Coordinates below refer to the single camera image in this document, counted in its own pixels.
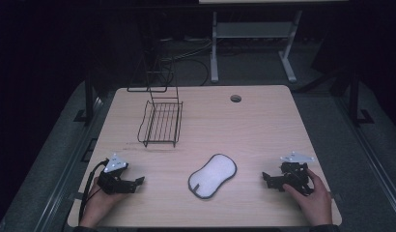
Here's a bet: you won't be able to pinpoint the floor cables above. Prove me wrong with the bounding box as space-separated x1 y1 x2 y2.
154 35 216 87

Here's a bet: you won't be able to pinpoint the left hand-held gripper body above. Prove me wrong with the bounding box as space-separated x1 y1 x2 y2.
97 153 137 195

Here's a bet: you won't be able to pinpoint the black wire rack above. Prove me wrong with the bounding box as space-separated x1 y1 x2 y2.
127 51 184 149

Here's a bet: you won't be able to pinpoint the grey metal stand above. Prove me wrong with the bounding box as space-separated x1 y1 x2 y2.
210 9 303 84

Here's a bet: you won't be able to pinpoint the person's right hand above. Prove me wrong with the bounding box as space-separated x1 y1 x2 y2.
282 168 334 227

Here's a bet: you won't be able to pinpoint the black metal post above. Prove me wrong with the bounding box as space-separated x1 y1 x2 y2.
73 69 98 124
347 72 375 128

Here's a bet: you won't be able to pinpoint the white sponge with black edge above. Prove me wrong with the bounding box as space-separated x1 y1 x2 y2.
187 153 238 200

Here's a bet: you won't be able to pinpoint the black cable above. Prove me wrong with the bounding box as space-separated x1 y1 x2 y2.
77 158 109 224

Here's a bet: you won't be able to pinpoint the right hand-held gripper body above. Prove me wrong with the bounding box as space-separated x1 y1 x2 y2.
266 151 316 197

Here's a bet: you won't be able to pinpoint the person's left hand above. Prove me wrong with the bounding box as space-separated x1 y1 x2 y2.
78 177 129 229

